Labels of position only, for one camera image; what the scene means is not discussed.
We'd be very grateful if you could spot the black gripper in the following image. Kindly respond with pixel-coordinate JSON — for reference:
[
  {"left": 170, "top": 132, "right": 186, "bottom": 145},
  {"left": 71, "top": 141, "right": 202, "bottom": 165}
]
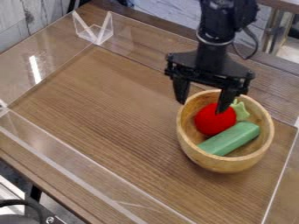
[{"left": 165, "top": 43, "right": 255, "bottom": 114}]

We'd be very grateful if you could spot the red plush fruit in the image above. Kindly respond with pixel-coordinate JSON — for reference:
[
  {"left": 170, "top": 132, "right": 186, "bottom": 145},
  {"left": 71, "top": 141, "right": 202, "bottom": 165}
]
[{"left": 194, "top": 100, "right": 250, "bottom": 136}]

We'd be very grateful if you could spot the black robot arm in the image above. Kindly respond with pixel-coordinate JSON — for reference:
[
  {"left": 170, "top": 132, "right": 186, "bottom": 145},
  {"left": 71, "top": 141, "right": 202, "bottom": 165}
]
[{"left": 165, "top": 0, "right": 258, "bottom": 114}]

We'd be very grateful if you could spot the green rectangular block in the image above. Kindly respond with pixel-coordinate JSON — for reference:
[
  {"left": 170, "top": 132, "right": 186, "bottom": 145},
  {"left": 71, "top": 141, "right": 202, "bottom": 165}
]
[{"left": 198, "top": 122, "right": 261, "bottom": 157}]

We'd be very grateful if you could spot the wooden bowl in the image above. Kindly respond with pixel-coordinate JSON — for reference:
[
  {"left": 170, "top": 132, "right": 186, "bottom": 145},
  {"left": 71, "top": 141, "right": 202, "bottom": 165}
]
[{"left": 177, "top": 90, "right": 275, "bottom": 173}]

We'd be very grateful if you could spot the metal stand in background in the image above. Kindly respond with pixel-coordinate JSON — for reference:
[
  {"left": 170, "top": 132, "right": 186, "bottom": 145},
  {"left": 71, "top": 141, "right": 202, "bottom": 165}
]
[{"left": 262, "top": 9, "right": 295, "bottom": 55}]

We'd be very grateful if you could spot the black table leg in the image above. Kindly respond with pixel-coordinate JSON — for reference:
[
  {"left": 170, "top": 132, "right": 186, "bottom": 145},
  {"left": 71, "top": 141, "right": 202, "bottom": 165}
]
[{"left": 30, "top": 185, "right": 43, "bottom": 201}]

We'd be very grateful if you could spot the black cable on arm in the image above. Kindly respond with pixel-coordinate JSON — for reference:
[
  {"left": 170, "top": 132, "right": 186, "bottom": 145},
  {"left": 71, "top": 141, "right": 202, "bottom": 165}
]
[{"left": 231, "top": 25, "right": 261, "bottom": 60}]

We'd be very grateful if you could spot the clear acrylic corner bracket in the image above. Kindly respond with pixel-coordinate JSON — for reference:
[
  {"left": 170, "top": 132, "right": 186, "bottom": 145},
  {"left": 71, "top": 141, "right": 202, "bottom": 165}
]
[{"left": 71, "top": 11, "right": 114, "bottom": 46}]

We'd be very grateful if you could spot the clear acrylic front wall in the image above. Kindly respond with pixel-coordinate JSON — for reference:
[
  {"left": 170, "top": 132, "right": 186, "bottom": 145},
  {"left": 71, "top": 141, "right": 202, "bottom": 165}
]
[{"left": 0, "top": 100, "right": 195, "bottom": 224}]

